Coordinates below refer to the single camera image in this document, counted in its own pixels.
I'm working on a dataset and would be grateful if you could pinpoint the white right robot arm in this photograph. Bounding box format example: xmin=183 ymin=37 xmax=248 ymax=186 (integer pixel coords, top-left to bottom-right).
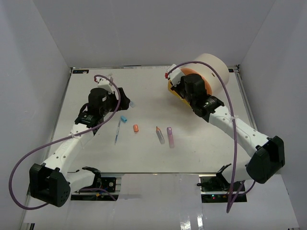
xmin=168 ymin=73 xmax=285 ymax=191

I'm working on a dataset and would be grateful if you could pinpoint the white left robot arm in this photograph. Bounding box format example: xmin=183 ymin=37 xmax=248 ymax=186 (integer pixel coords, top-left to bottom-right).
xmin=29 ymin=88 xmax=130 ymax=207

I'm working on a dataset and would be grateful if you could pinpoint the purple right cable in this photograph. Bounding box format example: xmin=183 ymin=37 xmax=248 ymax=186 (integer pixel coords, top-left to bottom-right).
xmin=165 ymin=61 xmax=256 ymax=214

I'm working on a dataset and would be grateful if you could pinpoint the orange highlighter cap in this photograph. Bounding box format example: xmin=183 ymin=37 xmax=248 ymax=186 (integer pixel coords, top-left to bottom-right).
xmin=133 ymin=124 xmax=139 ymax=132

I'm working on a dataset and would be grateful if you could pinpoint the orange highlighter body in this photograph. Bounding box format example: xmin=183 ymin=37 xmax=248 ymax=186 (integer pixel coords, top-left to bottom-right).
xmin=156 ymin=127 xmax=165 ymax=144

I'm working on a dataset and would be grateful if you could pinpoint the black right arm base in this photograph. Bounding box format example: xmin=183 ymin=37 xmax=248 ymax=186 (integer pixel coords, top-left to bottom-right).
xmin=196 ymin=164 xmax=248 ymax=203

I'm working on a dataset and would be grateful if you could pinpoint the light blue highlighter cap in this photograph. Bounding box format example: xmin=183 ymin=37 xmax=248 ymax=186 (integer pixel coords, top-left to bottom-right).
xmin=120 ymin=116 xmax=128 ymax=123

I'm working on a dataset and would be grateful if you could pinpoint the round three-drawer storage box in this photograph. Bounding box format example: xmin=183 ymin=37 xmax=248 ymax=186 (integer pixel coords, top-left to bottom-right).
xmin=167 ymin=53 xmax=229 ymax=97

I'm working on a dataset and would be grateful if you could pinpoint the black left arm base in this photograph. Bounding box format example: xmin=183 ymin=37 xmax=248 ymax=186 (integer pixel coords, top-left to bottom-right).
xmin=68 ymin=166 xmax=121 ymax=201

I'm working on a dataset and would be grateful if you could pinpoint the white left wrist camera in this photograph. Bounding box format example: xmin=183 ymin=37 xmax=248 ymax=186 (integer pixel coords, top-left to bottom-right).
xmin=94 ymin=75 xmax=113 ymax=94

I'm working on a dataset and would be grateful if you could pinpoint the pink purple highlighter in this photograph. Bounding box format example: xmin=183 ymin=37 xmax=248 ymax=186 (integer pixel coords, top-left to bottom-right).
xmin=166 ymin=127 xmax=175 ymax=148

